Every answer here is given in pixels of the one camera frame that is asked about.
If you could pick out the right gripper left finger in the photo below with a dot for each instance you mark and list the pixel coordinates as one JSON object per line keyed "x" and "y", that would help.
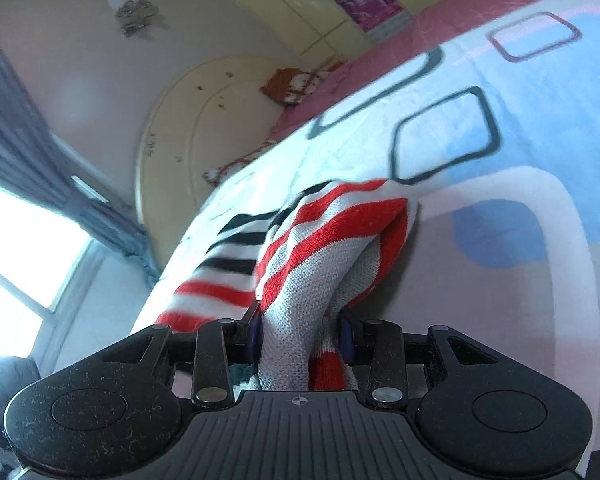
{"x": 220, "y": 343}

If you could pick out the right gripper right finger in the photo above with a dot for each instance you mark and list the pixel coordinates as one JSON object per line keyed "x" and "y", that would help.
{"x": 375, "y": 351}

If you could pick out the black white red striped sweater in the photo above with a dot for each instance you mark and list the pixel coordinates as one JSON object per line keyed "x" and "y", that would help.
{"x": 324, "y": 251}

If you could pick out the window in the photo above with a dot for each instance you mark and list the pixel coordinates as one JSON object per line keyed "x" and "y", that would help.
{"x": 47, "y": 263}

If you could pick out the cream wooden headboard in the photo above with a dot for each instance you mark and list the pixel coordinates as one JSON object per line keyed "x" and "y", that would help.
{"x": 210, "y": 116}

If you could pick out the patterned white bed sheet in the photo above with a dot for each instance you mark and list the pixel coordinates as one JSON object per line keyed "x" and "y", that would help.
{"x": 497, "y": 132}

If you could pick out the brown patterned pillow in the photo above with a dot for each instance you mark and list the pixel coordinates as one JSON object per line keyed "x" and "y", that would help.
{"x": 290, "y": 86}

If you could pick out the blue grey curtain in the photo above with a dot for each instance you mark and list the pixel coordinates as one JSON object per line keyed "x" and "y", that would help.
{"x": 34, "y": 168}

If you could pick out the lower left purple poster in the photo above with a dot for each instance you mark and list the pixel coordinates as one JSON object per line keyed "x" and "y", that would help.
{"x": 379, "y": 19}

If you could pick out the pink bed sheet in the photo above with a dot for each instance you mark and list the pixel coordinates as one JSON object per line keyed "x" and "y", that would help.
{"x": 433, "y": 26}

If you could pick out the wall lamp sconce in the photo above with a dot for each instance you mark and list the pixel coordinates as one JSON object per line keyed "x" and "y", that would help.
{"x": 133, "y": 15}

